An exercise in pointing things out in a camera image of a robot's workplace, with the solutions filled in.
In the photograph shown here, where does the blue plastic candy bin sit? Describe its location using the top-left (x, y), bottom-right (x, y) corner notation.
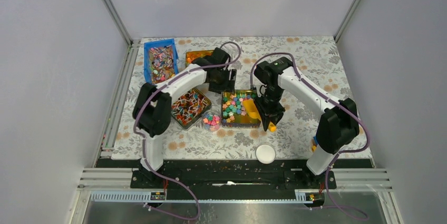
top-left (143, 38), bottom-right (179, 84)

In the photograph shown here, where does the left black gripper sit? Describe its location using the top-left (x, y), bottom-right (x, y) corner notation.
top-left (209, 67), bottom-right (236, 95)

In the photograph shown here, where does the clear plastic jar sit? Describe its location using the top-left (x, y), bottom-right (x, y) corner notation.
top-left (201, 110), bottom-right (221, 132)

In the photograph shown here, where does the orange plastic scoop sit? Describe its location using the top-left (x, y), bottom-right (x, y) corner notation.
top-left (242, 99), bottom-right (277, 132)

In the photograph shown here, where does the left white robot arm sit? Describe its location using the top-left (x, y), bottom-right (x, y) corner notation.
top-left (132, 47), bottom-right (237, 188)

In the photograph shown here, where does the floral table mat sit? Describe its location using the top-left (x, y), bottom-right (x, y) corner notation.
top-left (111, 36), bottom-right (374, 161)

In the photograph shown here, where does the white jar lid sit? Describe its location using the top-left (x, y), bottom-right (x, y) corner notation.
top-left (255, 144), bottom-right (276, 164)

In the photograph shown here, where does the tin of star candies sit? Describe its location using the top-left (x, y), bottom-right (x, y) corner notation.
top-left (220, 90), bottom-right (260, 128)

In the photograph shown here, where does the tin of lollipops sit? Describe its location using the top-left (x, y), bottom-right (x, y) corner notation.
top-left (171, 88), bottom-right (212, 130)

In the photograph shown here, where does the tin of orange gummies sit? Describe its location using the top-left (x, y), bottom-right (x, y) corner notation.
top-left (185, 50), bottom-right (213, 66)

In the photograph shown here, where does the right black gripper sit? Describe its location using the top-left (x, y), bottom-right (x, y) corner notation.
top-left (254, 85), bottom-right (286, 132)

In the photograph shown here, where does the colourful toy block stack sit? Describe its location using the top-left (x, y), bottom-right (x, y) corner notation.
top-left (310, 136), bottom-right (318, 152)

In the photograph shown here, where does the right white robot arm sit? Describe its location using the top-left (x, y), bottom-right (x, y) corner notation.
top-left (250, 53), bottom-right (359, 188)

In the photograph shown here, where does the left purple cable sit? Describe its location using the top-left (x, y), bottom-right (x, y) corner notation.
top-left (132, 41), bottom-right (242, 222)

